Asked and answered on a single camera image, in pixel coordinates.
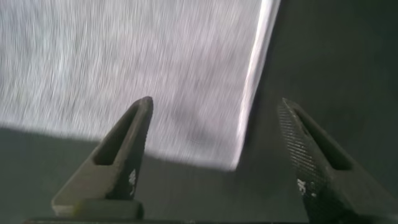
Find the black fabric table cover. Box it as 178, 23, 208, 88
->
0, 0, 398, 224

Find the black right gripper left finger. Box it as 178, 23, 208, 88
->
51, 96, 154, 217

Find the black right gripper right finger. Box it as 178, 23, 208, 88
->
277, 98, 398, 223

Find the grey towel with orange stripes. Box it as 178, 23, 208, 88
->
0, 0, 282, 172

